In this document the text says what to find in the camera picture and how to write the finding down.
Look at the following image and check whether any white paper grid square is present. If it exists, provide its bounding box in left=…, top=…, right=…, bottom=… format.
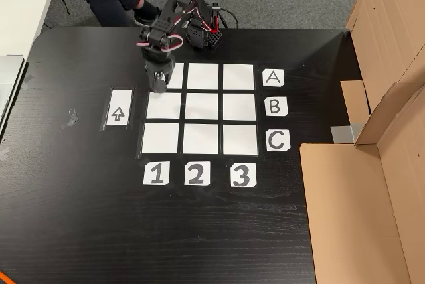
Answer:
left=146, top=92, right=183, bottom=120
left=141, top=122, right=180, bottom=155
left=222, top=93, right=257, bottom=121
left=222, top=63, right=255, bottom=90
left=182, top=123, right=219, bottom=155
left=187, top=62, right=220, bottom=90
left=185, top=92, right=219, bottom=121
left=165, top=62, right=185, bottom=89
left=222, top=124, right=259, bottom=156

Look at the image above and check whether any white arrow paper sheet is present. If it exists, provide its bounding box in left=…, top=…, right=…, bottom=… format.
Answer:
left=106, top=89, right=133, bottom=127

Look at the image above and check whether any red and black clamp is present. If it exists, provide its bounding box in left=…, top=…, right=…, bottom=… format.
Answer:
left=211, top=2, right=222, bottom=33

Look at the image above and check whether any crumpled grey tape piece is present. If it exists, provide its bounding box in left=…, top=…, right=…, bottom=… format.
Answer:
left=61, top=108, right=80, bottom=129

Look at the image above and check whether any paper sheet number 2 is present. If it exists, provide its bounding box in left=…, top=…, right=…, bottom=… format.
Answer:
left=184, top=161, right=211, bottom=186

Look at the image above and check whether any paper sheet number 1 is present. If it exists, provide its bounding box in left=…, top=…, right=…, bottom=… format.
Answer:
left=143, top=161, right=170, bottom=186

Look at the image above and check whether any paper sheet letter A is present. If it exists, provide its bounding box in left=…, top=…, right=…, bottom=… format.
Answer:
left=262, top=69, right=285, bottom=88

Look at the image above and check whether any paper sheet number 3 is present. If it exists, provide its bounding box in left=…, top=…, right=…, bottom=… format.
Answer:
left=230, top=163, right=258, bottom=188

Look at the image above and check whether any paper sheet letter B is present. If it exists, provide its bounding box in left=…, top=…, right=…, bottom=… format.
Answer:
left=264, top=96, right=289, bottom=117

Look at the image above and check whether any paper sheet letter C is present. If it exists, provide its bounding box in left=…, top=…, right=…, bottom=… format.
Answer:
left=265, top=130, right=291, bottom=152

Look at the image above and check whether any white desk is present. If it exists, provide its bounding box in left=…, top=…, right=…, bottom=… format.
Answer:
left=0, top=0, right=64, bottom=58

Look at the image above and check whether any large brown cardboard box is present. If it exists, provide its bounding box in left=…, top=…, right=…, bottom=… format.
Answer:
left=299, top=0, right=425, bottom=284

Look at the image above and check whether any black power cable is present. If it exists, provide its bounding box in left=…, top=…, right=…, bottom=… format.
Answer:
left=217, top=7, right=239, bottom=29

